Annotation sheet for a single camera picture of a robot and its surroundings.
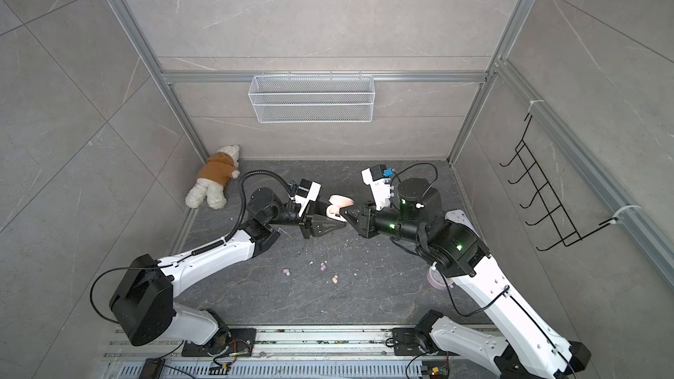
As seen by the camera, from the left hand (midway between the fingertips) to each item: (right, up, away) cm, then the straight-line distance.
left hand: (348, 217), depth 61 cm
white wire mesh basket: (-13, +41, +39) cm, 58 cm away
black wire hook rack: (+54, -2, +4) cm, 54 cm away
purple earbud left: (-20, -22, +25) cm, 39 cm away
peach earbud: (-4, -24, +25) cm, 35 cm away
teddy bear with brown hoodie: (-55, +11, +45) cm, 72 cm away
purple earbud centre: (-8, -21, +27) cm, 35 cm away
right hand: (0, +2, -2) cm, 3 cm away
